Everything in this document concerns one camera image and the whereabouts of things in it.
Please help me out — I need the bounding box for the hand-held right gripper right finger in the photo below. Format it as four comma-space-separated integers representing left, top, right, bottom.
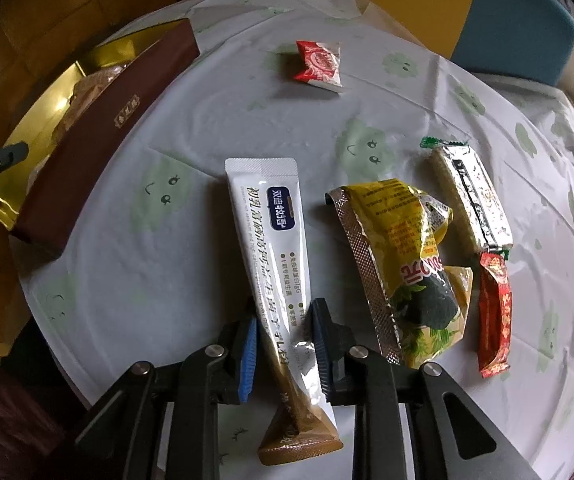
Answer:
309, 298, 538, 480

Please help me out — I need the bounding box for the grey yellow blue chair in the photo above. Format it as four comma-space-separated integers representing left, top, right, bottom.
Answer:
354, 0, 574, 86

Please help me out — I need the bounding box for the red orange small snack packet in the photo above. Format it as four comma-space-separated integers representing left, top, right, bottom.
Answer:
477, 251, 512, 379

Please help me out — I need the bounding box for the white printed tablecloth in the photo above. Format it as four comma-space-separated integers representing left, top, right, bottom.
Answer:
9, 0, 574, 466

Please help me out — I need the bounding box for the red white small snack packet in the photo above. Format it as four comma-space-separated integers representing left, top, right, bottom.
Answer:
289, 40, 344, 95

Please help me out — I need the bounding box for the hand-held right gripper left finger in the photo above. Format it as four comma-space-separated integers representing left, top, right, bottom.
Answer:
74, 305, 260, 480

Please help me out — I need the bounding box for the yellow snack packet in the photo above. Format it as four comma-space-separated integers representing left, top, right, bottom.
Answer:
326, 177, 475, 371

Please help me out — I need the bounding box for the white long sachet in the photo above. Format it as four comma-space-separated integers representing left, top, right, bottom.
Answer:
224, 157, 344, 467

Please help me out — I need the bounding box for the dark red cloth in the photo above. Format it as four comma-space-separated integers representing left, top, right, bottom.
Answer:
0, 360, 92, 480

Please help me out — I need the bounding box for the silver rice cracker packet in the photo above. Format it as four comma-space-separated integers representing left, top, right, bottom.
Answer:
419, 136, 514, 255

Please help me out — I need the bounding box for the clear nut snack packet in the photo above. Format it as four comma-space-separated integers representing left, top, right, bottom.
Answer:
52, 62, 135, 143

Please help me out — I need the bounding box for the gold tin box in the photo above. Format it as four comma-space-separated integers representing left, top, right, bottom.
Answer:
0, 17, 202, 261

